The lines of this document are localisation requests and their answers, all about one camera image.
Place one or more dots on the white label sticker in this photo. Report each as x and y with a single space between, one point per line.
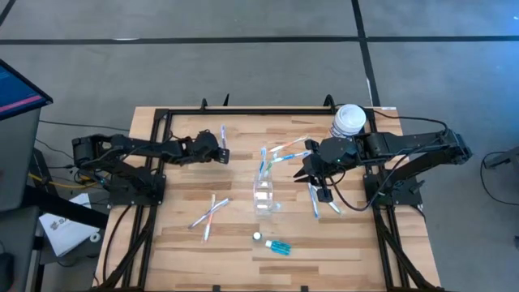
388 108

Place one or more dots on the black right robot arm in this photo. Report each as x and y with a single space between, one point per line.
405 142

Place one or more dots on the black desk foot bar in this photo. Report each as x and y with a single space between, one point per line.
65 207

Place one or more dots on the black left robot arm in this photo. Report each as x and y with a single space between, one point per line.
134 147

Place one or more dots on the clear plastic square cup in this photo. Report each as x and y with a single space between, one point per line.
263 194

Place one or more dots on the blue mouthwash bottle white cap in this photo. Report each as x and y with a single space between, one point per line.
257 235

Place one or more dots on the grey furniture leg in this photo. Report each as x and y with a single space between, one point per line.
507 158

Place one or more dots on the computer monitor blue screen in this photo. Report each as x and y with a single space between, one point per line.
16 93

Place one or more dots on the purple toothbrush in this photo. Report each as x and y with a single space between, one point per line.
223 136
221 204

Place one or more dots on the blue and white tube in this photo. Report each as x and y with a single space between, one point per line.
280 247

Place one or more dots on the yellow Lysol wipes canister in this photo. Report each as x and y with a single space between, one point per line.
349 118

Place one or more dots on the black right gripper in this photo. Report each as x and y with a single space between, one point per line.
321 162

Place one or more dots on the white paper booklet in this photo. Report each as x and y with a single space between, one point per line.
67 235

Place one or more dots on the white tape roll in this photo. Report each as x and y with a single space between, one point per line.
92 237

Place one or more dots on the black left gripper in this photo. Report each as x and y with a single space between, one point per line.
202 148

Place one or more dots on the black aluminium rig frame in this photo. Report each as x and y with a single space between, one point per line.
263 111

